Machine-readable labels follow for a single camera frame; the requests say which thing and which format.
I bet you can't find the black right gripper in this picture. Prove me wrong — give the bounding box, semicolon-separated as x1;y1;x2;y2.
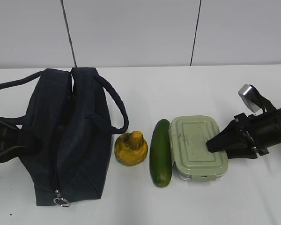
207;113;269;159

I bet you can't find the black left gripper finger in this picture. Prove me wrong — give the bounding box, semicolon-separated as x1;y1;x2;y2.
0;108;44;165

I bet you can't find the green lidded food container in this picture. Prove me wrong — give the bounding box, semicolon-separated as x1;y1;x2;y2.
169;115;228;181

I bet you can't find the dark blue lunch bag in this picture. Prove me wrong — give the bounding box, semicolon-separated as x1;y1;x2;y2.
0;67;129;207

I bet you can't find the green cucumber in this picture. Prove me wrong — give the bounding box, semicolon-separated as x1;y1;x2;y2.
149;119;172;188

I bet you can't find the silver zipper pull ring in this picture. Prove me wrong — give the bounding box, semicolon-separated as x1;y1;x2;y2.
53;189;71;208

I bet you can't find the yellow toy squash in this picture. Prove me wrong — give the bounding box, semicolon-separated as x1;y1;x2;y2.
114;131;148;166

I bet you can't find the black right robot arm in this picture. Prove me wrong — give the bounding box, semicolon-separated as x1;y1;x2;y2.
207;108;281;159

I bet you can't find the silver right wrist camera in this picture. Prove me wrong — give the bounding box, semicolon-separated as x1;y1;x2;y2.
238;84;263;113

